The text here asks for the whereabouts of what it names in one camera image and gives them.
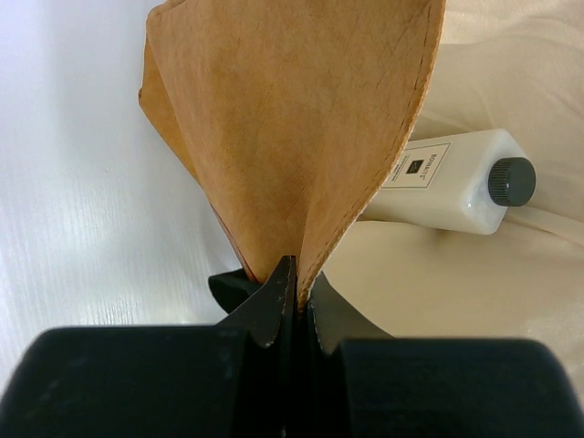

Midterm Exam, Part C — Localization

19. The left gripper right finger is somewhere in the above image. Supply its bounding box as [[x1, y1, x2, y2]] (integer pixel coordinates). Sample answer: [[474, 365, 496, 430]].
[[308, 272, 392, 354]]

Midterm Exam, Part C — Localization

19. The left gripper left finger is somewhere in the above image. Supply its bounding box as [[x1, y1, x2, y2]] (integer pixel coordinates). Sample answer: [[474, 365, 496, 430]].
[[208, 255, 297, 348]]

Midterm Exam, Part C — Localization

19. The white bottle black cap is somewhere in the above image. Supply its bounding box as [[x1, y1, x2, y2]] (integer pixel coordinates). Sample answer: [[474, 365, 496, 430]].
[[363, 129, 537, 235]]

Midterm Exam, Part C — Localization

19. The tan canvas tote bag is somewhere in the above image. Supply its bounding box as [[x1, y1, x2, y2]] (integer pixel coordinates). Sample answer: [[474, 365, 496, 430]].
[[139, 1, 583, 344]]

